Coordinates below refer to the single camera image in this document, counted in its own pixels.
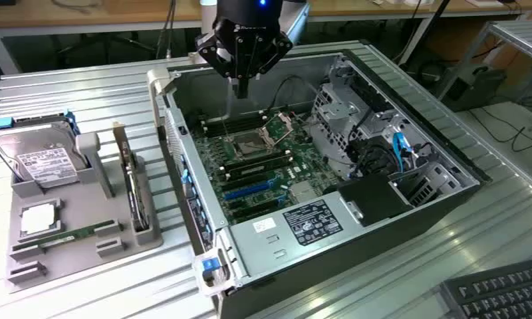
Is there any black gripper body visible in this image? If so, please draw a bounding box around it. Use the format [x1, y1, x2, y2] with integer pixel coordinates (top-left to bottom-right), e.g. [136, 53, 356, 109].
[213, 0, 284, 77]

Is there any green graphics card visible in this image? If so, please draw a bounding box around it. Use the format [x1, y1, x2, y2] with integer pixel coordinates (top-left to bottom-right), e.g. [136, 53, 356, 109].
[112, 120, 152, 233]

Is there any black RAM slot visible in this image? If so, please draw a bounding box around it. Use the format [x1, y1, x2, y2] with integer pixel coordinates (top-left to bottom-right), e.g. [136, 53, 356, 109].
[224, 163, 293, 181]
[200, 115, 265, 129]
[221, 156, 290, 173]
[202, 120, 268, 135]
[202, 118, 266, 132]
[222, 159, 292, 177]
[200, 113, 264, 126]
[220, 152, 289, 169]

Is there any thin metal locking lever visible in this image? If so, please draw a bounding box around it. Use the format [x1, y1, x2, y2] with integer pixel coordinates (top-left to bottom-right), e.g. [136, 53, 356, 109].
[221, 96, 233, 142]

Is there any silver drive cage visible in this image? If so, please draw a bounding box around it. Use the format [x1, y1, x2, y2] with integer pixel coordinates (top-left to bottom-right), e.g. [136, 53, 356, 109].
[312, 81, 412, 182]

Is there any metal socket cover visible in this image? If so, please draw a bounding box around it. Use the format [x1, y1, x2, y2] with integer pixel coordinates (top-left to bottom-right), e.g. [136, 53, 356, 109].
[258, 112, 294, 147]

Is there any CPU socket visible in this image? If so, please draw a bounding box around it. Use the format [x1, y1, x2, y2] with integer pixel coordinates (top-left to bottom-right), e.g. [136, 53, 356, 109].
[230, 132, 276, 160]

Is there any green motherboard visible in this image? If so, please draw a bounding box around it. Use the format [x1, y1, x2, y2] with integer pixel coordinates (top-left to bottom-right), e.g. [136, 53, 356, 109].
[189, 109, 343, 227]

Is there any black fan shroud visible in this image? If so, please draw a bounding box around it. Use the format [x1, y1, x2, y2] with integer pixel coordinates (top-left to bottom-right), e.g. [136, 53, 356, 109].
[348, 135, 403, 179]

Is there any long PCIe expansion slot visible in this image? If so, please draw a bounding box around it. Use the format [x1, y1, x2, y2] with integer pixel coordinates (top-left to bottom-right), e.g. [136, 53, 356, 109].
[224, 184, 285, 201]
[226, 194, 286, 211]
[224, 174, 278, 191]

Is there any silver chipset heat sink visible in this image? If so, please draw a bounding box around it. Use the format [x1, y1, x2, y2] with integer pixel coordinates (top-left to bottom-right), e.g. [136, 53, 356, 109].
[286, 184, 321, 204]

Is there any black box device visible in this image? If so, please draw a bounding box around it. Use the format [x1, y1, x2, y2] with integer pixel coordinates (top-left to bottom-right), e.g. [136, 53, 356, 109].
[443, 66, 507, 112]

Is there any silver hard disk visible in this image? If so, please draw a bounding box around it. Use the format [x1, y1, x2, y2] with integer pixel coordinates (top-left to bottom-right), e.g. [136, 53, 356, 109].
[0, 122, 81, 189]

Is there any black plastic cover box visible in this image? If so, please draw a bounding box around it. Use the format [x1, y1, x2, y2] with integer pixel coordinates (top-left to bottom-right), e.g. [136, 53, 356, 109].
[336, 174, 415, 227]

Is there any silver disk bay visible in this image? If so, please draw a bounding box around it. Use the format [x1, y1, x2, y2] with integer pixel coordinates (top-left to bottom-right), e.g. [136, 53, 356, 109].
[388, 164, 464, 209]

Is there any grey parts rack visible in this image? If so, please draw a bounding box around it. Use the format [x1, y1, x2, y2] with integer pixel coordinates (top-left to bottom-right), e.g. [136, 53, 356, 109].
[6, 131, 165, 293]

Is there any silver power supply unit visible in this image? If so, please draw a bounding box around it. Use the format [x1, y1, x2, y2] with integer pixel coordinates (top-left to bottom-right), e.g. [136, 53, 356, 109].
[225, 191, 365, 278]

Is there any silver CPU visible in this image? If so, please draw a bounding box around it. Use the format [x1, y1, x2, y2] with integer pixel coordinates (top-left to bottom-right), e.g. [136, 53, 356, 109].
[20, 203, 60, 234]

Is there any green RAM stick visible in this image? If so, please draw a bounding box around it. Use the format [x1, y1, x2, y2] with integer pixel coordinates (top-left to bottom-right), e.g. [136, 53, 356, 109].
[36, 225, 105, 250]

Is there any case latch with blue tab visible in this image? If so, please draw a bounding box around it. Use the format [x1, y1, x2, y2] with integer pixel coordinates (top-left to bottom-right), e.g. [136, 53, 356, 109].
[192, 251, 234, 298]

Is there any open black PC case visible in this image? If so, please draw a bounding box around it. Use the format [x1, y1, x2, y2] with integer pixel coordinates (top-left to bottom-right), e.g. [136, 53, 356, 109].
[146, 48, 493, 319]

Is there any black keyboard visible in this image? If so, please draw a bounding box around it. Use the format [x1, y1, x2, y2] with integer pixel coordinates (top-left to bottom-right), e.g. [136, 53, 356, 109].
[439, 254, 532, 319]

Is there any grey hanging cable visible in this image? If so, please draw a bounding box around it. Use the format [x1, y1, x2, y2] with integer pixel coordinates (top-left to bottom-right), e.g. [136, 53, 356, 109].
[156, 0, 178, 60]

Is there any black looped wire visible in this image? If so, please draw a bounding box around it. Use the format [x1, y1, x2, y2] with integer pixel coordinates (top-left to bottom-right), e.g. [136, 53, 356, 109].
[268, 75, 323, 116]

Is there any wooden desk white frame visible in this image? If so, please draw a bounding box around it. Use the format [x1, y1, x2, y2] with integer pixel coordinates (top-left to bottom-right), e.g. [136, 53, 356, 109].
[308, 0, 532, 67]
[0, 0, 213, 76]

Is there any blue data wire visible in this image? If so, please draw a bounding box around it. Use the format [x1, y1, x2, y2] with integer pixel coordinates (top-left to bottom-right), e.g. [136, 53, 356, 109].
[392, 132, 411, 173]

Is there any aluminium frame shelf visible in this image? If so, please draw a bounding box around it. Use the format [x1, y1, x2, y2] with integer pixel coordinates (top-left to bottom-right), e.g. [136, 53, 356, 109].
[439, 20, 532, 100]

